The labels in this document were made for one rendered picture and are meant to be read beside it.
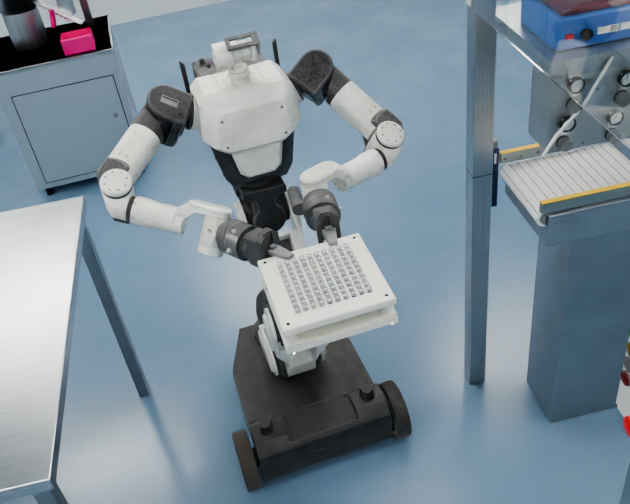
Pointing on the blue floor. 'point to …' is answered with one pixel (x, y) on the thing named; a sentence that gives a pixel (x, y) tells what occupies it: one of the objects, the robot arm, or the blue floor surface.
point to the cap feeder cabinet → (64, 103)
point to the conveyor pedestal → (585, 319)
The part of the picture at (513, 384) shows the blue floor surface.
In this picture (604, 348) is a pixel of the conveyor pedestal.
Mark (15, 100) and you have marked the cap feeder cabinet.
